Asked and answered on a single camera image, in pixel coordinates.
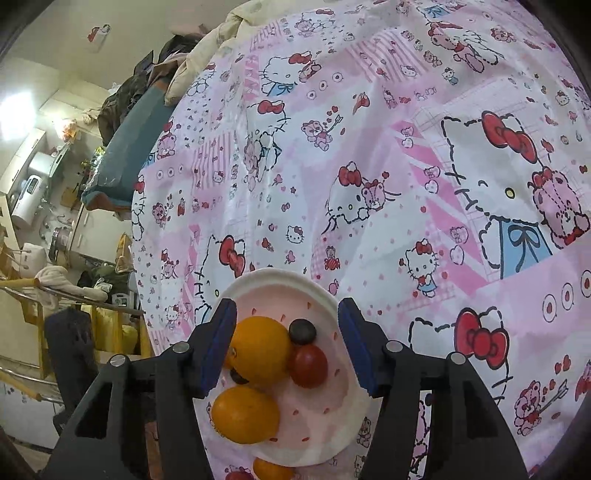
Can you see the yellow wooden frame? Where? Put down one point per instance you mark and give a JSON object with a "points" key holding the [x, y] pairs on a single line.
{"points": [[108, 332]]}

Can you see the large orange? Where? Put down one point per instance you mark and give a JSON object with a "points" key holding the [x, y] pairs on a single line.
{"points": [[263, 348]]}

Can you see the pink speckled plate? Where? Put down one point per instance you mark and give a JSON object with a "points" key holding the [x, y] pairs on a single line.
{"points": [[323, 415]]}

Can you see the beige quilt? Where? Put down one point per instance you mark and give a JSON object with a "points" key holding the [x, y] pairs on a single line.
{"points": [[203, 60]]}

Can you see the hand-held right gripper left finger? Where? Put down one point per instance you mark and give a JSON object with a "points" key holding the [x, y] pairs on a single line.
{"points": [[217, 350]]}

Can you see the small orange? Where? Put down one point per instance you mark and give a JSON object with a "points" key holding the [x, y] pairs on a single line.
{"points": [[244, 415], [272, 470]]}

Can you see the dark grape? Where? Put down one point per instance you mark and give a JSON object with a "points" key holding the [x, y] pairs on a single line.
{"points": [[302, 331]]}

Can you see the steel pot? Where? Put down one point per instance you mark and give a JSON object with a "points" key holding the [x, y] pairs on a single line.
{"points": [[61, 244]]}

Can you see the pile of dark clothes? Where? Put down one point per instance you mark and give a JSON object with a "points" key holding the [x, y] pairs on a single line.
{"points": [[124, 97]]}

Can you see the teal cushion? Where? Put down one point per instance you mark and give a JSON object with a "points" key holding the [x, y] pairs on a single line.
{"points": [[120, 157]]}

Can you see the white water heater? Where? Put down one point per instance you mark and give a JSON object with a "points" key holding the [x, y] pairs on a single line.
{"points": [[30, 198]]}

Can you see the red cherry tomato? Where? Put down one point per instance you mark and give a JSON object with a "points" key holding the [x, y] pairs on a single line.
{"points": [[308, 365]]}

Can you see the pink cartoon printed blanket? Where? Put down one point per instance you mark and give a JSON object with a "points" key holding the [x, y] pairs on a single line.
{"points": [[369, 207]]}

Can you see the dark cloth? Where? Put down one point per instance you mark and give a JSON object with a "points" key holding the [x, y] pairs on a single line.
{"points": [[69, 360]]}

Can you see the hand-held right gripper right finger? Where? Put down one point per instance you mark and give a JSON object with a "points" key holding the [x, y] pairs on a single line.
{"points": [[360, 350]]}

